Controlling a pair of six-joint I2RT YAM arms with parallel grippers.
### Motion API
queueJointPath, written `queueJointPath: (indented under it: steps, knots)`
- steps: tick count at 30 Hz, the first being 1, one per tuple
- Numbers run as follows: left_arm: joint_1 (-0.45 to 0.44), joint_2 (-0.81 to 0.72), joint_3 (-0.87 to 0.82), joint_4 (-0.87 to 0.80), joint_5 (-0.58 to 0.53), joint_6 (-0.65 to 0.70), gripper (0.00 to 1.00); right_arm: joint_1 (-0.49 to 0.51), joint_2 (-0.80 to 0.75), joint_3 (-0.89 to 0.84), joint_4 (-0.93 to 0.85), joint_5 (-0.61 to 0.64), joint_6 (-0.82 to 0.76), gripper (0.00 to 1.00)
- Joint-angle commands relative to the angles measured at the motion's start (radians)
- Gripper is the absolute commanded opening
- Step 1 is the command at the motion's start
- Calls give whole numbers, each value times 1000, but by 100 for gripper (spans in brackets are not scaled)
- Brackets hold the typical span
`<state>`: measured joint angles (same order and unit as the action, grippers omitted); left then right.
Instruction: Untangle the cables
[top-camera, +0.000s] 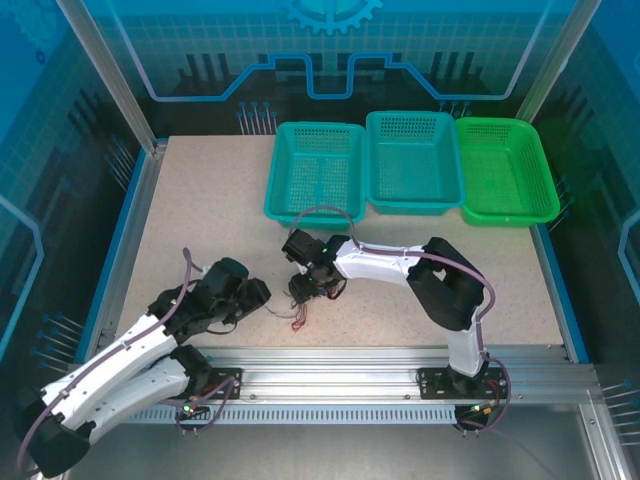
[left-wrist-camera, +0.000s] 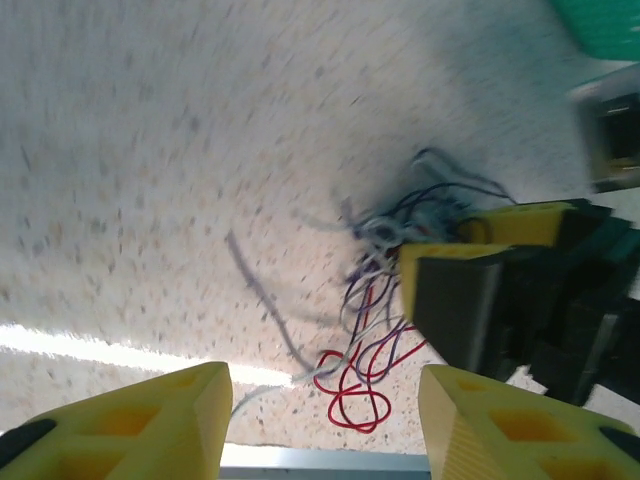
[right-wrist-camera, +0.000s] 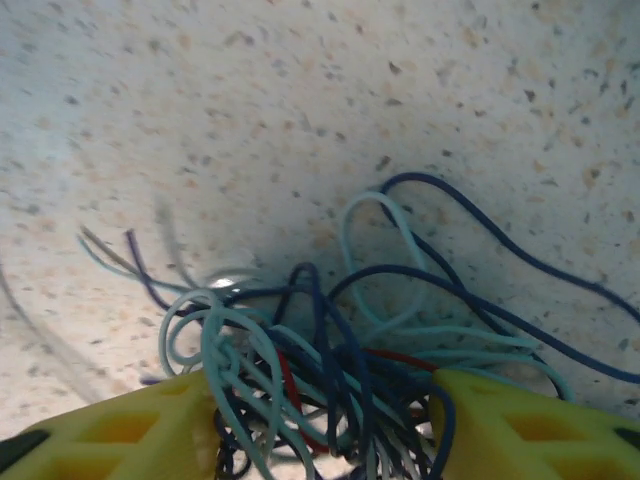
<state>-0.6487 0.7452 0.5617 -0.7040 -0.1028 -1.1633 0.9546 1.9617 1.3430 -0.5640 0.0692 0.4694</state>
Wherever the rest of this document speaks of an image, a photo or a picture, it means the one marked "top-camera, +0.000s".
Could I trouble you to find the blue table edge strip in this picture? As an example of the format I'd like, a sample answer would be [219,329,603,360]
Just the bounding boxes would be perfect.
[534,224,590,363]
[79,149,151,346]

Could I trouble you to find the teal plastic basket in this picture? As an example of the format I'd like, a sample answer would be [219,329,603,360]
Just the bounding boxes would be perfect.
[263,121,369,232]
[364,110,466,217]

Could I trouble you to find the green plastic basket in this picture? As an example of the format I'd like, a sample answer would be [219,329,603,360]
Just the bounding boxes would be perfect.
[453,117,560,229]

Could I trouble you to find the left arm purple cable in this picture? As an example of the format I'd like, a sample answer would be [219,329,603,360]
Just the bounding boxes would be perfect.
[14,247,194,476]

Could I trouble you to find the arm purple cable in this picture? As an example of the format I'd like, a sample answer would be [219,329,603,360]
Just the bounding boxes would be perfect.
[291,207,511,416]
[14,247,194,476]

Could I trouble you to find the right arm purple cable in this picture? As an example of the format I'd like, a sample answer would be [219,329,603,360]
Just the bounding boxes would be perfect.
[291,207,511,416]

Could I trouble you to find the aluminium mounting rail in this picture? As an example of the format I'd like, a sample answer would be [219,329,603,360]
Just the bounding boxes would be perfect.
[199,344,606,406]

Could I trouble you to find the slotted grey cable duct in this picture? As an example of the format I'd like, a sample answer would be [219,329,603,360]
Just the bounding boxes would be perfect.
[124,403,466,426]

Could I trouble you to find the aluminium frame post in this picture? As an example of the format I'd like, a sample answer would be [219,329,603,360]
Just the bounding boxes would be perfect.
[54,0,170,157]
[514,0,604,124]

